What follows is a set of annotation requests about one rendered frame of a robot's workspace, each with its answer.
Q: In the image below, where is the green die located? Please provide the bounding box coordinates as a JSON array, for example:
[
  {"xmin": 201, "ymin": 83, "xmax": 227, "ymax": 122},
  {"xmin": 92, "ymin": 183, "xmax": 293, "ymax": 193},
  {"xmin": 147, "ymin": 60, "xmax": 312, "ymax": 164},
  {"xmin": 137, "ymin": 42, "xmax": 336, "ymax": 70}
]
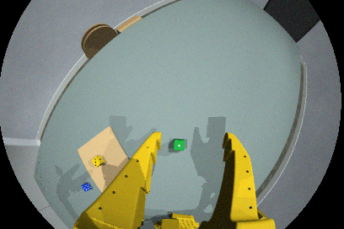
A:
[{"xmin": 173, "ymin": 139, "xmax": 185, "ymax": 151}]

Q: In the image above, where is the blue die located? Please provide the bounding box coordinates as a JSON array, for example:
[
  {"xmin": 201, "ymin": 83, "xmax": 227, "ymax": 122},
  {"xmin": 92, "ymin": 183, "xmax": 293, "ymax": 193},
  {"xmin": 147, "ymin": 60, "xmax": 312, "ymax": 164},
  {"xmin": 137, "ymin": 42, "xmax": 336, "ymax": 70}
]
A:
[{"xmin": 81, "ymin": 183, "xmax": 92, "ymax": 191}]

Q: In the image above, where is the beige mat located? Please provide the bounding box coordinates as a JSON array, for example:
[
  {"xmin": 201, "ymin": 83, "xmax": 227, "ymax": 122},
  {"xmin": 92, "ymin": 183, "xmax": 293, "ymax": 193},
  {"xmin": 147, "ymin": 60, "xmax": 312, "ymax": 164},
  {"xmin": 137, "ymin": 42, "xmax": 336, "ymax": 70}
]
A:
[{"xmin": 78, "ymin": 126, "xmax": 130, "ymax": 192}]

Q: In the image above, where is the yellow die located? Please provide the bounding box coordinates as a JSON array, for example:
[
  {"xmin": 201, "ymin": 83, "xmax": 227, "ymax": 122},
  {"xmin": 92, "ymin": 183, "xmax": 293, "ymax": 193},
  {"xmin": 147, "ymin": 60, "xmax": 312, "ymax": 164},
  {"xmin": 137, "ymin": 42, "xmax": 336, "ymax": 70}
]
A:
[{"xmin": 92, "ymin": 155, "xmax": 105, "ymax": 167}]

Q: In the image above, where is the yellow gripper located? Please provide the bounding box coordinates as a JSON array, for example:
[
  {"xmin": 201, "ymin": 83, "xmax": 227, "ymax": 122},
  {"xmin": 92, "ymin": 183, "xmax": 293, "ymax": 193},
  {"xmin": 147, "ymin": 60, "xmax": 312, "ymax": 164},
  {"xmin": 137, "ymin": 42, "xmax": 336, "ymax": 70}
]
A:
[{"xmin": 73, "ymin": 131, "xmax": 276, "ymax": 229}]

